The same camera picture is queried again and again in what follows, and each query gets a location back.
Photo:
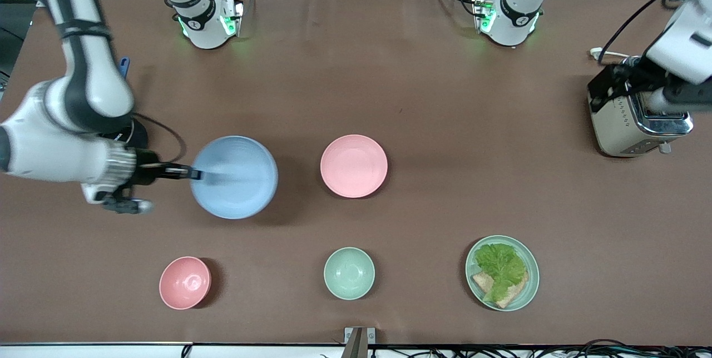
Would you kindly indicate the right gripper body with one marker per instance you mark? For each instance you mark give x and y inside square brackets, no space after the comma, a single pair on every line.
[146,172]

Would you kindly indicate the green plate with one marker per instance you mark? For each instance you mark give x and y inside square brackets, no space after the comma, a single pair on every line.
[531,286]

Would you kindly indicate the silver toaster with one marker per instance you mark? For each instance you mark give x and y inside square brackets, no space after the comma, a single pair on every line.
[623,130]

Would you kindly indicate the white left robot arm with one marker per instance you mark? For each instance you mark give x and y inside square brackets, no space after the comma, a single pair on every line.
[512,19]

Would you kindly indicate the green bowl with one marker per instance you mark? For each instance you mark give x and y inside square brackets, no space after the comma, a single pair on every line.
[349,273]

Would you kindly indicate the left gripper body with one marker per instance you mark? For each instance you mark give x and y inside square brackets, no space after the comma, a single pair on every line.
[627,76]

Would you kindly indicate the pink bowl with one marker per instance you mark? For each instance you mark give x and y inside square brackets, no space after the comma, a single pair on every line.
[184,283]

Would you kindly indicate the metal table bracket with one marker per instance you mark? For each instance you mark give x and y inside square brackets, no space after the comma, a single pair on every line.
[359,338]

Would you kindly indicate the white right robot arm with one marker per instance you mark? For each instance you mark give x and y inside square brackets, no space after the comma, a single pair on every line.
[89,85]

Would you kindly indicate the green lettuce leaf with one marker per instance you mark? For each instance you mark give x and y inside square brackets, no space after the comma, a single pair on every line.
[500,266]

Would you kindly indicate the brown bread slice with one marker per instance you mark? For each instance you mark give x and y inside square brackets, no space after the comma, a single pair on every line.
[514,291]

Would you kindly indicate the blue plate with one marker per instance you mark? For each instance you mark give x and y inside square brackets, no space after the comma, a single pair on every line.
[233,177]

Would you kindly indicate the pink plate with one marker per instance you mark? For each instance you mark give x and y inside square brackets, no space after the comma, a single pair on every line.
[354,166]

